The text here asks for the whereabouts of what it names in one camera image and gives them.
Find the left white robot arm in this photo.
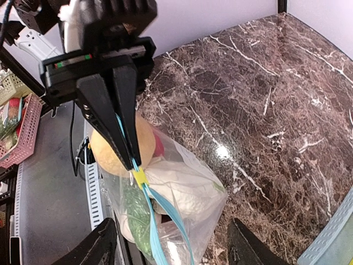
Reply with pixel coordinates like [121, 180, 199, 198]
[1, 1, 157, 171]

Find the orange fruit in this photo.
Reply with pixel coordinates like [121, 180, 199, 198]
[89, 112, 156, 177]

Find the white slotted cable duct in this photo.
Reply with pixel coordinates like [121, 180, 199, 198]
[84, 163, 104, 230]

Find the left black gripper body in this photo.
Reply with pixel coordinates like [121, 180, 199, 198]
[40, 37, 156, 107]

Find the green cucumber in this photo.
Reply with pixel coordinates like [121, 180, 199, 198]
[122, 179, 154, 261]

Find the white cauliflower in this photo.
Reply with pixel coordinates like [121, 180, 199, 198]
[145, 158, 227, 221]

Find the pink plastic basket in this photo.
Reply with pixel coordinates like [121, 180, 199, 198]
[1, 94, 42, 168]

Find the left black frame post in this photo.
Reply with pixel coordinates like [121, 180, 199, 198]
[277, 0, 288, 13]

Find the clear zip top bag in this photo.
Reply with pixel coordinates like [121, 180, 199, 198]
[99, 126, 227, 264]

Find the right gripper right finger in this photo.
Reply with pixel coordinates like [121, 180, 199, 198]
[227, 218, 288, 265]

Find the light blue plastic basket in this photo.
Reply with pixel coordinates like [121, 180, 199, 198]
[297, 190, 352, 264]

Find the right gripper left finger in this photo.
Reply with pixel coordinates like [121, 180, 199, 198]
[52, 218, 117, 265]

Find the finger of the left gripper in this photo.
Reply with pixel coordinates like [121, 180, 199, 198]
[113, 65, 141, 167]
[77, 74, 134, 171]

